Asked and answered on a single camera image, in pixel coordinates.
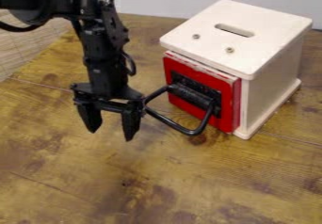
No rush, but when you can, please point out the red drawer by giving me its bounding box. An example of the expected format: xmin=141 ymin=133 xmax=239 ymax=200
xmin=163 ymin=51 xmax=242 ymax=133

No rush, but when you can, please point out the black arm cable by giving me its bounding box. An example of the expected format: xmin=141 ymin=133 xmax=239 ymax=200
xmin=0 ymin=19 xmax=139 ymax=77

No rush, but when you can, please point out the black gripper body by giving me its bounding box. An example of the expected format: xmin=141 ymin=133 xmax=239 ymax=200
xmin=71 ymin=56 xmax=143 ymax=114

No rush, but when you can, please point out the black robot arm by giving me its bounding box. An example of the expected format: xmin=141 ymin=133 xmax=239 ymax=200
xmin=0 ymin=0 xmax=142 ymax=140

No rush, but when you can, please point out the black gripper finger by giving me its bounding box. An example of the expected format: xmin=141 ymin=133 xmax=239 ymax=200
xmin=121 ymin=104 xmax=142 ymax=141
xmin=75 ymin=98 xmax=102 ymax=133

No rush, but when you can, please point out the black metal drawer handle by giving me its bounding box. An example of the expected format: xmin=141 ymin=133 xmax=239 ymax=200
xmin=143 ymin=71 xmax=222 ymax=136

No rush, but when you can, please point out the white wooden drawer box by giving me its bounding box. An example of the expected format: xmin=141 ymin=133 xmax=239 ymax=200
xmin=161 ymin=0 xmax=312 ymax=139

